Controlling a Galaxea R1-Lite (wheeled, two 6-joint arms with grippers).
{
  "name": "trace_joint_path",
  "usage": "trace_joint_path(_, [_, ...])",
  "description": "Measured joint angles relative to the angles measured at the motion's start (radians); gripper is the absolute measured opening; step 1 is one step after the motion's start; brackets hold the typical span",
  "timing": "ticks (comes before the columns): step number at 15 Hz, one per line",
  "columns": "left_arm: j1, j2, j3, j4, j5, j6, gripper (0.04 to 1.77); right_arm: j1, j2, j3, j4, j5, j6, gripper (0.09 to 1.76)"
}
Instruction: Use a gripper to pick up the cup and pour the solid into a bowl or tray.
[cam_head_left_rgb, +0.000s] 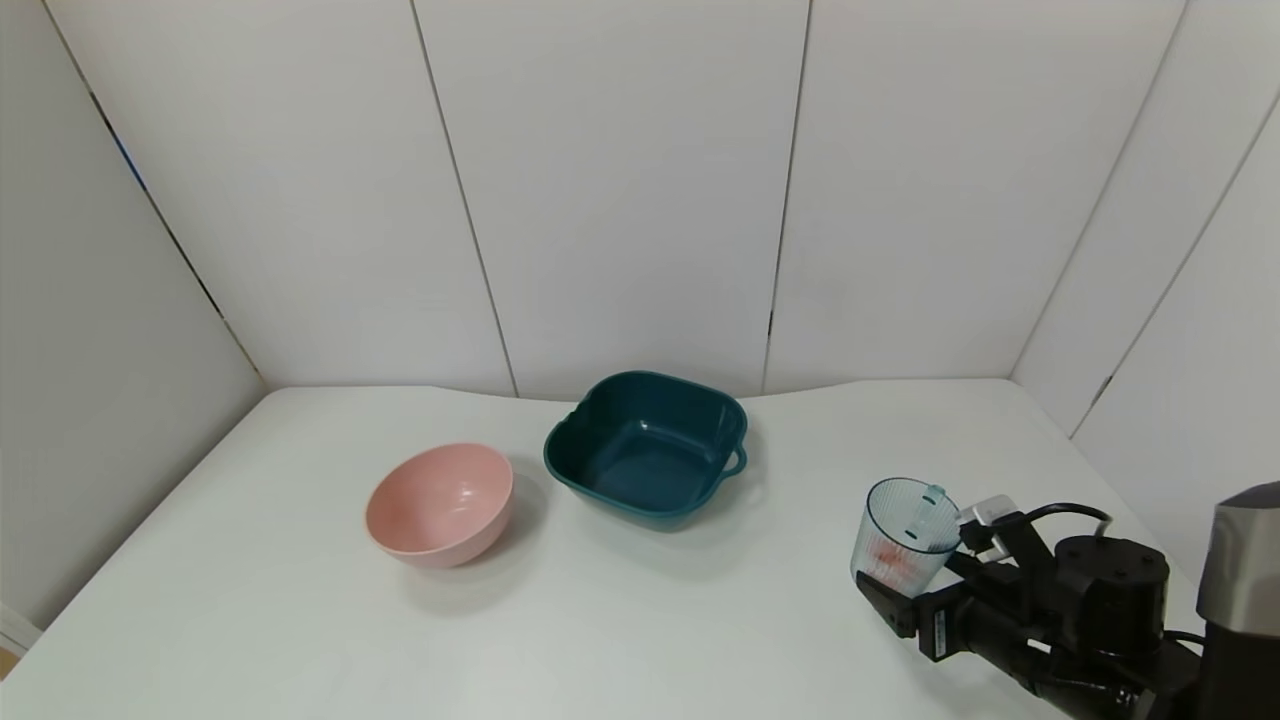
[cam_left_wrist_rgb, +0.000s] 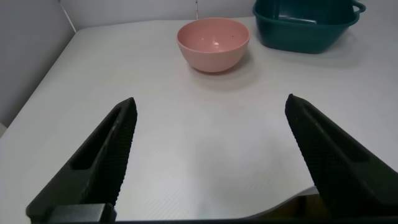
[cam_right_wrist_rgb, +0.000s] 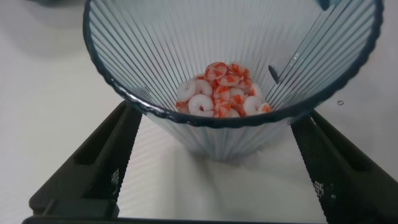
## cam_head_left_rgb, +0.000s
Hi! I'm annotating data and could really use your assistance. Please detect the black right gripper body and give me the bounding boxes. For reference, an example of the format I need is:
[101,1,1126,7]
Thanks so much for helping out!
[911,562,1059,671]

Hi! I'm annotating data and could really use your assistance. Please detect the clear blue ribbed cup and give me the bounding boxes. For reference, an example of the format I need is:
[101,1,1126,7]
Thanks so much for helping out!
[851,477,963,599]

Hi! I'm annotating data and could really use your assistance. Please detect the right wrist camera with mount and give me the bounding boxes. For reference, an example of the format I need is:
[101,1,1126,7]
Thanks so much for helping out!
[958,497,1053,601]

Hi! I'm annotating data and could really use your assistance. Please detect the red and white solid pieces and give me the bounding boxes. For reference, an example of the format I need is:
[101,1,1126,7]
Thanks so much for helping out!
[866,540,917,583]

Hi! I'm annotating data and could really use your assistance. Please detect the dark teal square basin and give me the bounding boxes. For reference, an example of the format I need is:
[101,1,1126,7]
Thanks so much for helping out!
[543,371,749,533]

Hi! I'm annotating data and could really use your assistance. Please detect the pink round bowl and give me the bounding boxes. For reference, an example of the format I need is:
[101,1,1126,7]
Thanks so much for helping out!
[365,443,515,570]

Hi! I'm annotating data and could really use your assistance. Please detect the black camera cable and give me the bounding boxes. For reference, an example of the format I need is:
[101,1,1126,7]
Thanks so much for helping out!
[1020,502,1114,541]

